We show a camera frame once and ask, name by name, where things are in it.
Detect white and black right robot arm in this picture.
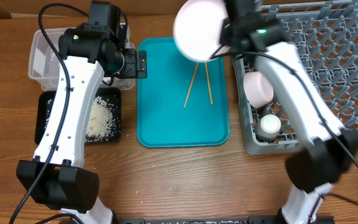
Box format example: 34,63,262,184
219,1,358,223

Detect clear plastic waste bin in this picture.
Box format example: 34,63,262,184
28,27,135,91

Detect grey dishwasher rack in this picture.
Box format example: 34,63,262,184
233,1,358,155

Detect teal plastic serving tray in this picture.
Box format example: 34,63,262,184
137,37,229,147

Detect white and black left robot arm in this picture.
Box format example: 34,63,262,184
16,1,147,223

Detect pink bowl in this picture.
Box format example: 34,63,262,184
243,72,274,108

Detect black rail at table edge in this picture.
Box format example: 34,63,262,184
113,214,335,224

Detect black waste tray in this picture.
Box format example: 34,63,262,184
35,87,121,144

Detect large white round plate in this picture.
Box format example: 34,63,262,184
173,0,229,62

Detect pale green plastic cup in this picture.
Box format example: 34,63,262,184
255,114,282,141

